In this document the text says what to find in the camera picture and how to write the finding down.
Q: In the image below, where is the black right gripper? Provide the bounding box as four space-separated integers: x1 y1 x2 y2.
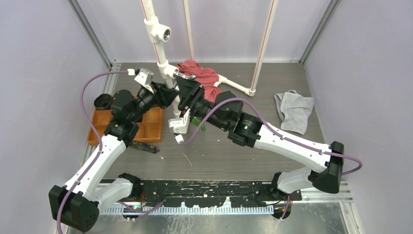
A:
176 75 229 131

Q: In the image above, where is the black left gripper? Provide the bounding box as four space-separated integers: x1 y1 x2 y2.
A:
129 81 178 122

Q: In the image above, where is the chrome water faucet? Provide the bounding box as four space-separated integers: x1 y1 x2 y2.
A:
173 72 196 80

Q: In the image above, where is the white PVC pipe frame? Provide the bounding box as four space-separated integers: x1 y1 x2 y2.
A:
140 0 279 97

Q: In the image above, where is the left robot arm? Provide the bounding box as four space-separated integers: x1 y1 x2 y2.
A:
48 82 179 233

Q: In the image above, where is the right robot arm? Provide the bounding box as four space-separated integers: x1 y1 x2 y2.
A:
170 77 344 200

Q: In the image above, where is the red cloth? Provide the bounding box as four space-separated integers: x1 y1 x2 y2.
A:
176 59 222 102

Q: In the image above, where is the green plastic faucet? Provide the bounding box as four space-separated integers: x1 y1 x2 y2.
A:
191 117 206 132

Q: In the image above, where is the orange compartment tray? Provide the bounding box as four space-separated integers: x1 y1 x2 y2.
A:
87 90 165 147

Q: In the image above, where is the unrolled dark patterned necktie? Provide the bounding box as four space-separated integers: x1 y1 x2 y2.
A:
130 141 160 154

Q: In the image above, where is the grey cloth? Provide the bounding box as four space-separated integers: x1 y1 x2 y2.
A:
274 90 314 135

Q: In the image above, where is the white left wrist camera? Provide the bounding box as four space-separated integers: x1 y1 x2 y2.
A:
127 68 155 94

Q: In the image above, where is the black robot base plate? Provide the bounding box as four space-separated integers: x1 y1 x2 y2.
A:
122 180 287 208

